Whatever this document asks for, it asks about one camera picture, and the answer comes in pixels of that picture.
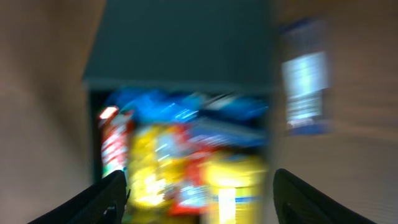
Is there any red KitKat bar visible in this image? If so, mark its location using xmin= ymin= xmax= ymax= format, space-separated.
xmin=99 ymin=106 xmax=133 ymax=178

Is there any blue Oreo cookie pack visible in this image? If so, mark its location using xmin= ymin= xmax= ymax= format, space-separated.
xmin=105 ymin=88 xmax=269 ymax=123

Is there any yellow snack bag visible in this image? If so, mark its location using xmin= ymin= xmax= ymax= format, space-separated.
xmin=128 ymin=124 xmax=185 ymax=223

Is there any dark purple chocolate bar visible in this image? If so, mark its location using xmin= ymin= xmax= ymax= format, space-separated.
xmin=280 ymin=18 xmax=330 ymax=135

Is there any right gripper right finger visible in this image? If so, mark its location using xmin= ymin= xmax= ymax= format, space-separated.
xmin=273 ymin=169 xmax=376 ymax=224

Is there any black box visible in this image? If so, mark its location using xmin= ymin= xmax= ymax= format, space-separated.
xmin=83 ymin=0 xmax=277 ymax=182

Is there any red snack bag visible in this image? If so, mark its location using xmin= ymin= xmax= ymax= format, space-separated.
xmin=169 ymin=124 xmax=215 ymax=216

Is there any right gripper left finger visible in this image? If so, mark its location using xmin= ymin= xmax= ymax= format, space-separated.
xmin=29 ymin=170 xmax=127 ymax=224

